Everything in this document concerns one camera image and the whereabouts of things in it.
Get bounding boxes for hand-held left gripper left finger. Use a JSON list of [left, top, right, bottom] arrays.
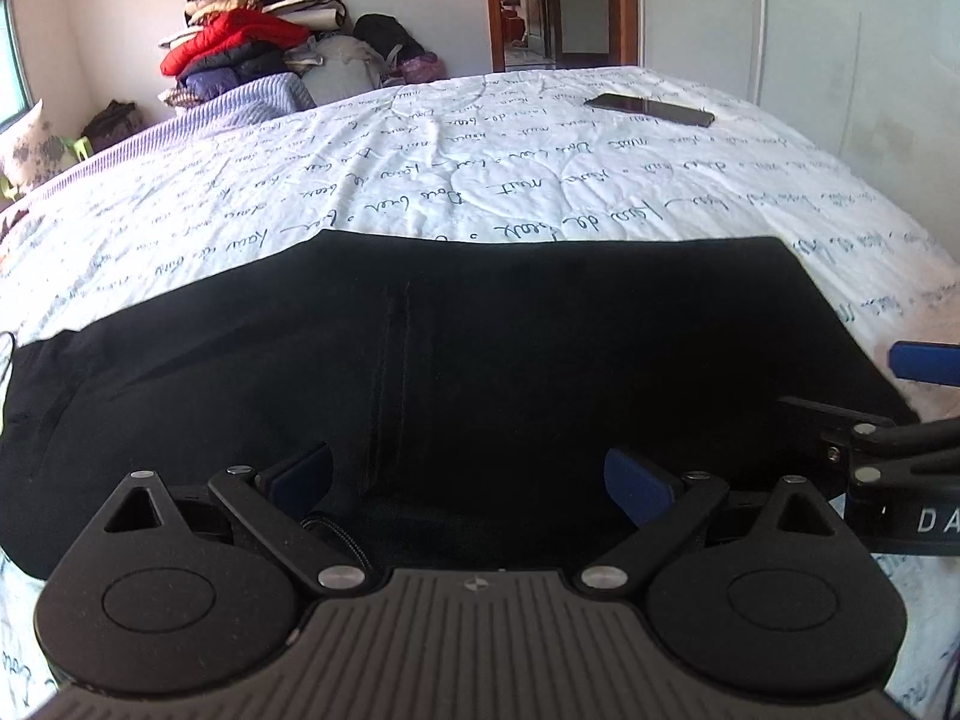
[[94, 441, 374, 592]]

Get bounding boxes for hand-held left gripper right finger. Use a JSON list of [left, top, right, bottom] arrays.
[[577, 447, 852, 592]]

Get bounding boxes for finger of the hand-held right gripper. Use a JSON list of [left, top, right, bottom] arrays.
[[889, 341, 960, 385], [776, 394, 960, 482]]

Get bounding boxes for black pants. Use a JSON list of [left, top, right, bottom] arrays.
[[0, 234, 922, 582]]

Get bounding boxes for white printed quilt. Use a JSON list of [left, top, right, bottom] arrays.
[[0, 66, 960, 720]]

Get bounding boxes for black smartphone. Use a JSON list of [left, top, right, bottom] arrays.
[[583, 92, 716, 129]]

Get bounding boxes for lavender blanket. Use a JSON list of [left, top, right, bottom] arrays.
[[75, 73, 317, 166]]

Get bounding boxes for small black bag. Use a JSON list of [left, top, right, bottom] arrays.
[[81, 100, 144, 155]]

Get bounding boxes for grey bag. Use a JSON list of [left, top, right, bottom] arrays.
[[285, 34, 388, 107]]

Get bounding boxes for dark blue puffer jacket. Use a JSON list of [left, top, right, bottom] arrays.
[[176, 41, 287, 103]]

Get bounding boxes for floral pillow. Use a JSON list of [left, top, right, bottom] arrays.
[[0, 99, 73, 193]]

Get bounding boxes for pink bag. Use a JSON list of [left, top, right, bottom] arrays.
[[397, 51, 440, 86]]

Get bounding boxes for red puffer jacket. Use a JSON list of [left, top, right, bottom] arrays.
[[160, 10, 311, 78]]

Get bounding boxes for black backpack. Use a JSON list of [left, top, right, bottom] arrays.
[[352, 13, 429, 73]]

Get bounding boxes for folded white clothes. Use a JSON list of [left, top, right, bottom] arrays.
[[184, 0, 347, 35]]

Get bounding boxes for window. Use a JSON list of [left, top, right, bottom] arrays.
[[0, 0, 35, 128]]

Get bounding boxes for white wall pipe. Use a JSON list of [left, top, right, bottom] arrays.
[[754, 0, 768, 103]]

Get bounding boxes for wooden door frame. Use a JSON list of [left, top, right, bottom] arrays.
[[484, 0, 647, 75]]

